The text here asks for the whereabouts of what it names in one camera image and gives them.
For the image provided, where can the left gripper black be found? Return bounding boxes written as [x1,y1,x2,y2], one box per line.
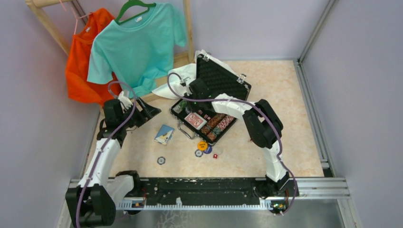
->
[119,96,161,129]

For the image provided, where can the black poker set case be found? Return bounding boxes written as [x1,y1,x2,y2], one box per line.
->
[170,50,252,145]

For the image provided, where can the red playing card deck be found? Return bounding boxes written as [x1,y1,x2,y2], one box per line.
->
[185,113,207,130]

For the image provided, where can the grey poker chip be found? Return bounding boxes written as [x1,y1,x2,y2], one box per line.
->
[157,156,166,165]
[194,150,204,158]

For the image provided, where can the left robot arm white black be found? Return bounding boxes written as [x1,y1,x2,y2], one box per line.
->
[65,98,161,228]

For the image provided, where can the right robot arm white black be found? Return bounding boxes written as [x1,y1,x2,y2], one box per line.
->
[187,78,289,196]

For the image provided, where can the white cloth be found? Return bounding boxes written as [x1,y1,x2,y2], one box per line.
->
[152,63,196,100]

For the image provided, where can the green white chip row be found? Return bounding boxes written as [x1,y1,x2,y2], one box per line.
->
[172,100,187,114]

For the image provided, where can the red dice in case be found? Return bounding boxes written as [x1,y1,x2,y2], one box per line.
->
[197,110,211,121]

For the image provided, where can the blue playing card box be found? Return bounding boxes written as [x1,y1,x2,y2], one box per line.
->
[154,124,174,145]

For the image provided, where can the brown chip row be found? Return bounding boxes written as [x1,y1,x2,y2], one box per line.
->
[201,113,225,135]

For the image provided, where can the red white chip row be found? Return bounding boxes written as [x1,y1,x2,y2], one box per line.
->
[207,115,235,143]

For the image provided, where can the yellow big blind button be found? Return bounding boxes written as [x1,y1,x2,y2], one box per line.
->
[197,141,209,151]

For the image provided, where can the teal t-shirt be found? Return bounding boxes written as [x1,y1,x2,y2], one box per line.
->
[87,3,187,97]

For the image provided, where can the blue small blind button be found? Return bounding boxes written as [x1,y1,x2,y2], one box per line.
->
[203,145,212,154]

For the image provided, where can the orange t-shirt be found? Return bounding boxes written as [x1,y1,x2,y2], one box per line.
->
[65,8,128,111]

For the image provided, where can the green clothes hanger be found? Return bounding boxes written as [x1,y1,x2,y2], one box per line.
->
[115,0,156,25]

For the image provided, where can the pink clothes hanger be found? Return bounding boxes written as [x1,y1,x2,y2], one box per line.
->
[59,0,91,35]

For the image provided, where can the wooden clothes rack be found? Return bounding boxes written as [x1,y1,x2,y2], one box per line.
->
[25,0,194,117]

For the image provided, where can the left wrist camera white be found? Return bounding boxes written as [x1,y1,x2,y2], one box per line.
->
[118,90,133,110]

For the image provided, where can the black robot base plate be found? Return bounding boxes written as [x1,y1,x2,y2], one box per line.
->
[126,177,299,206]

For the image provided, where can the aluminium frame rail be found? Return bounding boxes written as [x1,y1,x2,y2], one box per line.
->
[63,178,351,211]

